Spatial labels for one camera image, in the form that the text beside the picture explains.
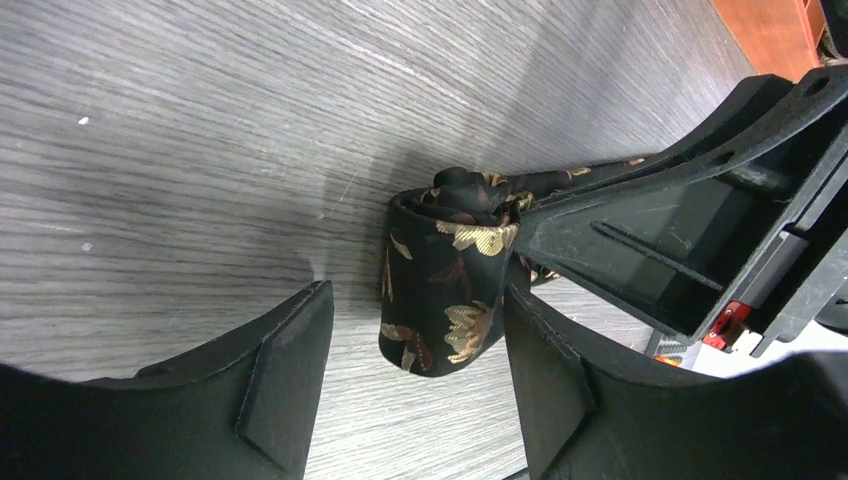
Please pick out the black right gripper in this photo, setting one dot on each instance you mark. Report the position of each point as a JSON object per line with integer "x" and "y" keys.
{"x": 749, "y": 207}

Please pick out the black gold floral tie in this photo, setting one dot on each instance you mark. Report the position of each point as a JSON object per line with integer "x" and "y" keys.
{"x": 449, "y": 255}

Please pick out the orange wooden divided tray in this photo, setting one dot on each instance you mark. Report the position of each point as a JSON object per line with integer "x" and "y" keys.
{"x": 779, "y": 37}

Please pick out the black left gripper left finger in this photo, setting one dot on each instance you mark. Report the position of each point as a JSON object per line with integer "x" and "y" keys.
{"x": 241, "y": 406}

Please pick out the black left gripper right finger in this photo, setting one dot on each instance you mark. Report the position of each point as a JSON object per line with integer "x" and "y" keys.
{"x": 590, "y": 408}

